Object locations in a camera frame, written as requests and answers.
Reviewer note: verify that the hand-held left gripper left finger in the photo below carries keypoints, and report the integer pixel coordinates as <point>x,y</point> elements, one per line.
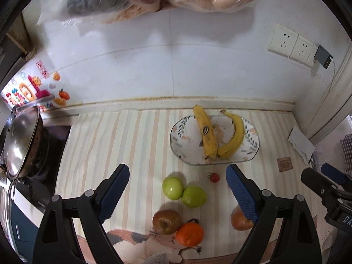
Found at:
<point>114,192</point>

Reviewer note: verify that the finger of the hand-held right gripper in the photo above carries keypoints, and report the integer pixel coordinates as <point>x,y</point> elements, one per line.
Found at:
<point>316,180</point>
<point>334,173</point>

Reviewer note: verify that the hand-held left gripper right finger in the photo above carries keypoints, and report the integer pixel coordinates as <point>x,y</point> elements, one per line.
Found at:
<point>242,195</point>

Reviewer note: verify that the pinkish red apple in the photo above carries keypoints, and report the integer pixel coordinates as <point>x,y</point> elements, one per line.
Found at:
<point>238,222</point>

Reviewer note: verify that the red cherry tomato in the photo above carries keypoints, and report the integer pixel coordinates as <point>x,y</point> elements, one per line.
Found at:
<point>214,177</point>

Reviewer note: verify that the green apple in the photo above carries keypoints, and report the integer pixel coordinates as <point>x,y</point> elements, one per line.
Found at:
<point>194,197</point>
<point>172,188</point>

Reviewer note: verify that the plain yellow banana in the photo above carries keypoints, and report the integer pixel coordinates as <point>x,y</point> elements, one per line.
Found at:
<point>236,137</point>

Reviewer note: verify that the brownish red apple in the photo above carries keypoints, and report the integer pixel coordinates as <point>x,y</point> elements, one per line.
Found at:
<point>166,221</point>

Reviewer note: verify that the orange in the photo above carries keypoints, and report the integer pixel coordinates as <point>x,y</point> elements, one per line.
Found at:
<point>190,234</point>

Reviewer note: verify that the banana with black sticker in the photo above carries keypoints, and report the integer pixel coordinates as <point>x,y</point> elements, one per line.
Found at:
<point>206,132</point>

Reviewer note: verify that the floral glass plate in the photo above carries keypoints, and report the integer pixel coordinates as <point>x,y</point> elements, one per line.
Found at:
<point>187,143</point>

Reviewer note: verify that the metal rack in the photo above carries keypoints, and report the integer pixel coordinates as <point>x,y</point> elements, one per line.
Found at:
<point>346,144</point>

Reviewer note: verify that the brown square tag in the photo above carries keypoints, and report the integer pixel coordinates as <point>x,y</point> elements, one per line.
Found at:
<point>284,164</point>

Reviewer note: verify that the white folded paper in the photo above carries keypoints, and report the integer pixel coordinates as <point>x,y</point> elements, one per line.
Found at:
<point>301,143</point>

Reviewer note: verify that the striped cat-print mat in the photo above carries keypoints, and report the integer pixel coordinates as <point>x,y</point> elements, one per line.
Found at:
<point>123,148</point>

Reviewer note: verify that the black cooktop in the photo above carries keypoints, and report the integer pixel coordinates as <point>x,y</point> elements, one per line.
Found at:
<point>52,154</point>

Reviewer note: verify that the blue cabinet front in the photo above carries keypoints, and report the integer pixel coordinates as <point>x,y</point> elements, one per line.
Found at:
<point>19,225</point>

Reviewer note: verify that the wok with steel lid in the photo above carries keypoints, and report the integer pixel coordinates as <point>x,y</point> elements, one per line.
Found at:
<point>19,140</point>

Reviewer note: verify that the grey plug-in charger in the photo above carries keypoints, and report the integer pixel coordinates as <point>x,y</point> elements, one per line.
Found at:
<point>323,57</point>

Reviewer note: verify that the wooden cabinet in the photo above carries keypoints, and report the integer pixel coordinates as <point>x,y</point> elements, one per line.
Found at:
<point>16,37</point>

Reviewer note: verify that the plastic bag with dark contents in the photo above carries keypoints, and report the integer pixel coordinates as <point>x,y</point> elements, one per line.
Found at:
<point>90,0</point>

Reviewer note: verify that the white wall socket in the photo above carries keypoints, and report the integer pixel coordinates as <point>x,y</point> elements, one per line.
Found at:
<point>302,50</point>
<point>283,40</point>

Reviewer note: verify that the colourful wall stickers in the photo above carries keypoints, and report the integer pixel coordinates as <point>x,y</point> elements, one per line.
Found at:
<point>26,90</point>

